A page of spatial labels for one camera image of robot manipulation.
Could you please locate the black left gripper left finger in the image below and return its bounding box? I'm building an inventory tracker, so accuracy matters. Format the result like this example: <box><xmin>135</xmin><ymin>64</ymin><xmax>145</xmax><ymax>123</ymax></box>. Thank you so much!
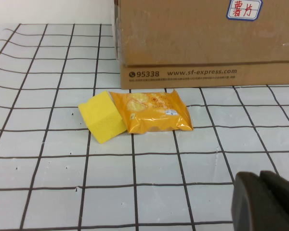
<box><xmin>231</xmin><ymin>171</ymin><xmax>289</xmax><ymax>231</ymax></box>

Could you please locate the cardboard box with F2 print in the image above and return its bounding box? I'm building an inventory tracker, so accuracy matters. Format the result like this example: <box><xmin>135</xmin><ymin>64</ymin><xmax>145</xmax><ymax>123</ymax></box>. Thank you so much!
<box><xmin>114</xmin><ymin>0</ymin><xmax>289</xmax><ymax>90</ymax></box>

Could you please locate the yellow foam cube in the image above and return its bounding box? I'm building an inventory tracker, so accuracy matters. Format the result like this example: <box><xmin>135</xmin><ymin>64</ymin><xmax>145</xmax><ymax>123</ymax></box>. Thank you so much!
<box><xmin>78</xmin><ymin>90</ymin><xmax>127</xmax><ymax>144</ymax></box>

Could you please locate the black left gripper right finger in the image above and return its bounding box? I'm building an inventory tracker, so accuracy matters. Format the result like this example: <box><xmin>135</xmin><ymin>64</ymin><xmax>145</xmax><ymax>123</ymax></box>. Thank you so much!
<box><xmin>259</xmin><ymin>170</ymin><xmax>289</xmax><ymax>225</ymax></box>

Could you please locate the white grid tablecloth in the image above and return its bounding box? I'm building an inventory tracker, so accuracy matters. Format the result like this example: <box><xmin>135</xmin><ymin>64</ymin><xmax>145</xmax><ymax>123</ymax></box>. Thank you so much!
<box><xmin>0</xmin><ymin>23</ymin><xmax>289</xmax><ymax>231</ymax></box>

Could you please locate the small orange cracker packet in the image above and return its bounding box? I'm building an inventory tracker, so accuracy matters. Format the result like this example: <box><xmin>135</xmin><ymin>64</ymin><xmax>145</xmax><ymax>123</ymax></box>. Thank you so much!
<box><xmin>108</xmin><ymin>89</ymin><xmax>195</xmax><ymax>135</ymax></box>

